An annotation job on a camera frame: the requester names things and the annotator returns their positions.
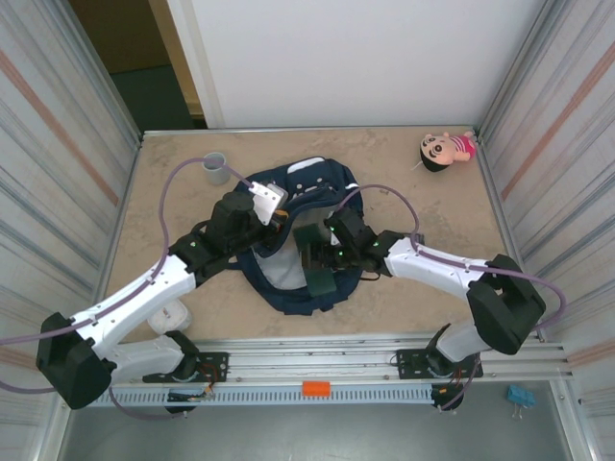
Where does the navy blue student backpack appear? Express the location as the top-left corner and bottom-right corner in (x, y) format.
(234, 156), (369, 317)

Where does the grey plastic cup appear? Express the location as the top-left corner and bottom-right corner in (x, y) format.
(201, 152), (232, 186)

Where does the aluminium table edge bar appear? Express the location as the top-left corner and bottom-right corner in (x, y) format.
(140, 125), (481, 141)

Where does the white round container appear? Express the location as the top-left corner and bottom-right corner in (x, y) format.
(146, 302), (192, 337)

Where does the plush doll with pink shirt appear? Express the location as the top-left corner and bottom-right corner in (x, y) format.
(411, 130), (479, 175)

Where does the orange block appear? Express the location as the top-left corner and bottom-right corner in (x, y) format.
(302, 380), (332, 399)

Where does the grey metal shelf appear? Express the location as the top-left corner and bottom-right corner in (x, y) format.
(57, 406), (576, 461)

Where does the blue binder clip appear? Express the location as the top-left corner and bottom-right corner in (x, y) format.
(506, 383), (536, 422)

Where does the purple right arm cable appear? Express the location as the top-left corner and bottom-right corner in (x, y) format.
(333, 185), (567, 413)

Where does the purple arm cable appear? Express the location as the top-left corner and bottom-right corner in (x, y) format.
(0, 158), (256, 423)
(333, 185), (567, 413)

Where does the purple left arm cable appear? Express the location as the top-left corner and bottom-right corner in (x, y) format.
(0, 158), (256, 423)

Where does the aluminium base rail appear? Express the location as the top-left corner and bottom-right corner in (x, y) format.
(57, 335), (573, 388)

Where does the grey slotted cable duct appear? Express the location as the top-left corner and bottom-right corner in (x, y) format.
(70, 386), (436, 408)

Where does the white door frame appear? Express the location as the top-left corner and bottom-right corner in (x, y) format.
(165, 0), (227, 130)

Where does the aluminium frame post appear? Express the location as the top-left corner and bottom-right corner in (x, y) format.
(57, 0), (145, 148)
(477, 0), (568, 143)

